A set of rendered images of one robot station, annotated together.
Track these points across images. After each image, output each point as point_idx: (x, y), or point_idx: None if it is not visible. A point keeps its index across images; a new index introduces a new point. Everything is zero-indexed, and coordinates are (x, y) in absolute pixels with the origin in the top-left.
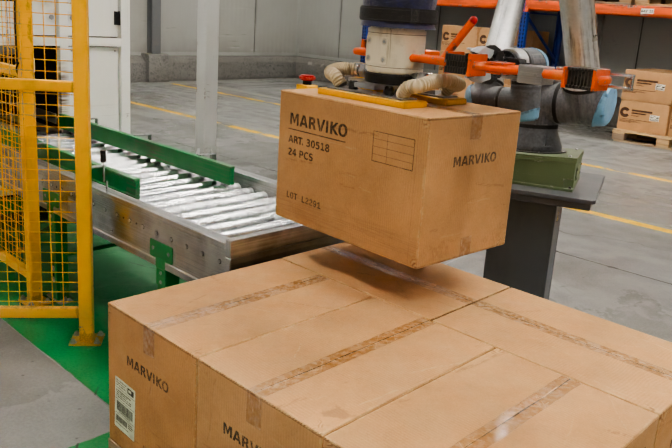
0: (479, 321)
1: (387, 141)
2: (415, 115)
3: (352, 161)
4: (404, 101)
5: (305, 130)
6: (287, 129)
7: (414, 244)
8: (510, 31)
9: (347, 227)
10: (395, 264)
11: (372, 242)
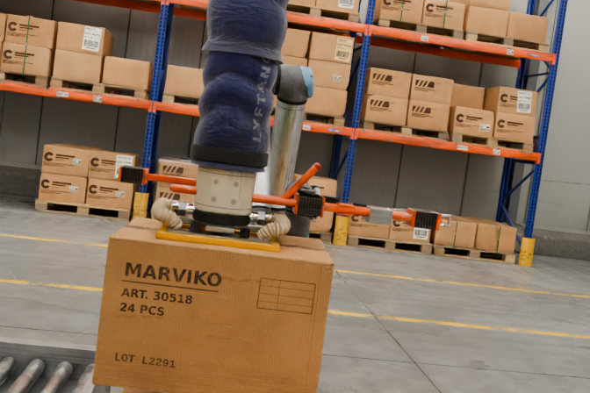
0: None
1: (279, 287)
2: (315, 260)
3: (228, 310)
4: (274, 244)
5: (152, 282)
6: (119, 282)
7: (312, 384)
8: (269, 163)
9: (219, 381)
10: None
11: (255, 391)
